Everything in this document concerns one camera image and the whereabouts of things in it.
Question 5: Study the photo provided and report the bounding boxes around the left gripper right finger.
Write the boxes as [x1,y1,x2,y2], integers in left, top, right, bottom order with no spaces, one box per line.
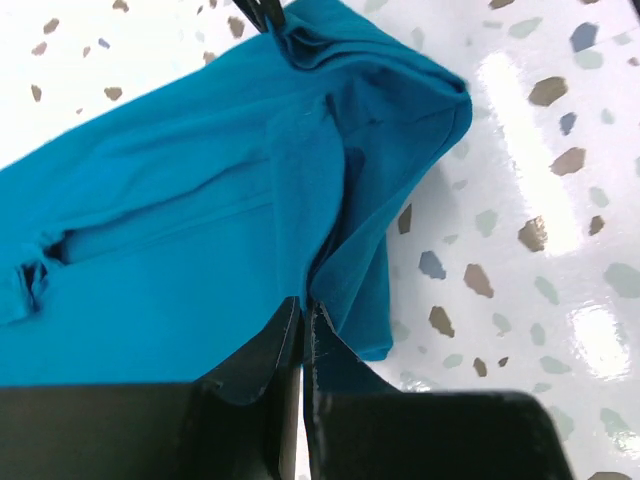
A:
[304,303,573,480]

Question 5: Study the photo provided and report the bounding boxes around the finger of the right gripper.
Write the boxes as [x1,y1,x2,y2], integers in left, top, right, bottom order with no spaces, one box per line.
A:
[234,0,286,33]

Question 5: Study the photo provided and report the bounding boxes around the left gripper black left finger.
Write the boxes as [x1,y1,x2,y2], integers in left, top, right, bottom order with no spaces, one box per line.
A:
[1,297,301,479]

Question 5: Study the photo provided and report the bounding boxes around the blue polo t shirt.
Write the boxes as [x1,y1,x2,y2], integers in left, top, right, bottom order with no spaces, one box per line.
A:
[1,1,472,386]

